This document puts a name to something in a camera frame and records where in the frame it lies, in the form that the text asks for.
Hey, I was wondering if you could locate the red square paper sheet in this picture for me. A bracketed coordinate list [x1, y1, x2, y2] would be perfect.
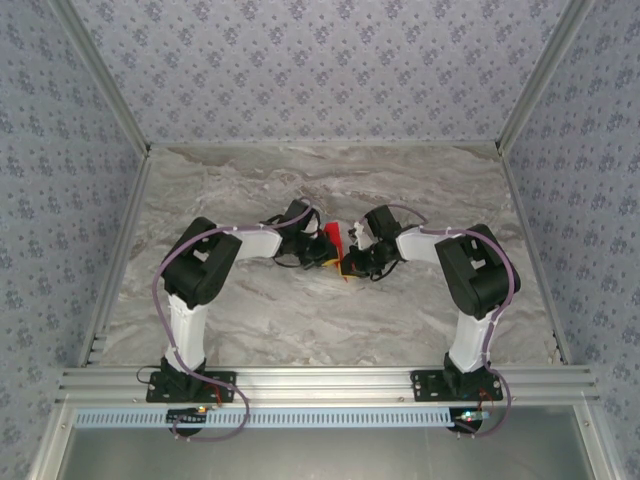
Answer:
[322, 221, 352, 282]

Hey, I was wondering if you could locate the adapter board with green light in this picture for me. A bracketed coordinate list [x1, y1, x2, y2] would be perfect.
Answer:
[452, 408, 494, 424]

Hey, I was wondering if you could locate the grey metal panel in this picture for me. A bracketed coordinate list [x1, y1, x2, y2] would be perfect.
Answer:
[29, 404, 616, 480]

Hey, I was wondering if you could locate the black adapter board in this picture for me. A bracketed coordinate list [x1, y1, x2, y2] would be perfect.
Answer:
[166, 406, 209, 427]

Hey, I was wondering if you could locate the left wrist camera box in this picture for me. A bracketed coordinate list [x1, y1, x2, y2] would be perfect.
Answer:
[281, 198, 322, 237]

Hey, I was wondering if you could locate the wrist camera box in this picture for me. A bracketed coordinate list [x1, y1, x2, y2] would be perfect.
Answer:
[281, 198, 322, 237]
[347, 204, 402, 250]

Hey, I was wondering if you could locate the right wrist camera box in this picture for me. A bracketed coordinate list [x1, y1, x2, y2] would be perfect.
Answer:
[347, 204, 402, 250]

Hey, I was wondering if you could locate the aluminium mounting rail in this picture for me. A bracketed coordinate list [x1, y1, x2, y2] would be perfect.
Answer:
[54, 364, 601, 406]

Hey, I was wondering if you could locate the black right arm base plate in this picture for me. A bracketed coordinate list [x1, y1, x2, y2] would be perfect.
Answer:
[409, 368, 504, 403]

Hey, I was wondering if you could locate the light blue slotted cable duct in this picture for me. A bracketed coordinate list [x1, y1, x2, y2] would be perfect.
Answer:
[73, 407, 459, 430]

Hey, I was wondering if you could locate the aluminium table side rail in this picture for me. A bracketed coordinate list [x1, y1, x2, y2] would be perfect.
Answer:
[77, 149, 154, 369]
[497, 144, 572, 366]

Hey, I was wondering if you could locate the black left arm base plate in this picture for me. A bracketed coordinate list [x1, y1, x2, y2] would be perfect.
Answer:
[145, 371, 237, 404]

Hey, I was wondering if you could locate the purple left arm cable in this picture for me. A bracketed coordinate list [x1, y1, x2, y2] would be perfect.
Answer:
[154, 197, 324, 443]

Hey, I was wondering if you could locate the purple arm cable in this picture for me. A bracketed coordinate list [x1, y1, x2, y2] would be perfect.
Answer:
[379, 202, 521, 439]
[154, 197, 324, 443]

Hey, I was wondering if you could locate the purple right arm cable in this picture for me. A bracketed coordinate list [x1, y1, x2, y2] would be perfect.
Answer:
[379, 202, 521, 439]

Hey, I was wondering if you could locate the aluminium frame post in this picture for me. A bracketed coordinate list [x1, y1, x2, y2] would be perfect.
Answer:
[494, 0, 599, 151]
[48, 0, 154, 159]

